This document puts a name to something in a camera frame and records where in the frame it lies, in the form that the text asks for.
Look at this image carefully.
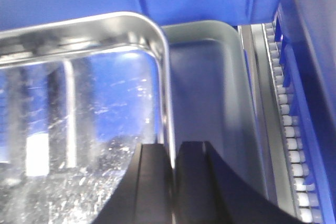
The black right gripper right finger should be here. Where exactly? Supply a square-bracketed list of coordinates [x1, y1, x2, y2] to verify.
[175, 141, 300, 224]

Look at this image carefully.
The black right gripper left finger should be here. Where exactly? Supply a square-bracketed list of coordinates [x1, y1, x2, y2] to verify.
[93, 143, 173, 223]

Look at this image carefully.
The silver metal tray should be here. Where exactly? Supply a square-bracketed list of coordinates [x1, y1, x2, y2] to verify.
[163, 20, 268, 196]
[1, 12, 174, 223]

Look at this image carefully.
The blue crate upper right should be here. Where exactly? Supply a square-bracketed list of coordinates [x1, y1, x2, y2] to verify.
[277, 0, 335, 223]

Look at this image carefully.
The roller track rail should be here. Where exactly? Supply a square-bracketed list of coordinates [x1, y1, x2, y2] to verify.
[238, 23, 323, 223]

